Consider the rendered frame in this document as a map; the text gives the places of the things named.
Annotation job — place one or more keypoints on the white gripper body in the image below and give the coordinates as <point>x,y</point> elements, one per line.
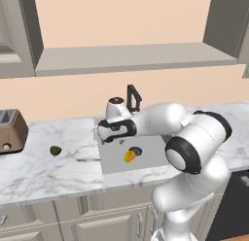
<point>118,135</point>

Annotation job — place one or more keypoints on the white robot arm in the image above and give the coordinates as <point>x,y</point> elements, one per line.
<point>194,134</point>

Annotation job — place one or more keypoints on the grey steel sink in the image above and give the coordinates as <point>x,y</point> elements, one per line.
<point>113,159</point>

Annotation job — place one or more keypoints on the beige panel under sink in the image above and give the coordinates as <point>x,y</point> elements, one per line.
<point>120,198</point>

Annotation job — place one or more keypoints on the orange round fruit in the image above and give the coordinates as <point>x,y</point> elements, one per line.
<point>129,156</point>

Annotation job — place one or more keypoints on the black tap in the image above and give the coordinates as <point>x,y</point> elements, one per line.
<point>133,97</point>

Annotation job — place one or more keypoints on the dark green round vegetable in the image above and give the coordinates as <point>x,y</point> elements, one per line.
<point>55,150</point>

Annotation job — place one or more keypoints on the beige cupboard door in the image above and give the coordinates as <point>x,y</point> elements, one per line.
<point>103,228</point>
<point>155,225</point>

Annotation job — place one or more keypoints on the bronze toaster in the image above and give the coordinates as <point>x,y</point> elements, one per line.
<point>11,133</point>

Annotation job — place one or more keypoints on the beige cupboard drawer front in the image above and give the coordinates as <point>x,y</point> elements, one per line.
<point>19,220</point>

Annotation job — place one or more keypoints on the black dishwasher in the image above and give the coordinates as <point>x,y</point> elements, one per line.
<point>231,206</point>

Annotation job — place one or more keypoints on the grey wall shelf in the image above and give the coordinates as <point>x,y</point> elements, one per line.
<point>129,58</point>

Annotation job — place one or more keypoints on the grey wall cupboard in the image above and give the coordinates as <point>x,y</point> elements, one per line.
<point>227,21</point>
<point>17,31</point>

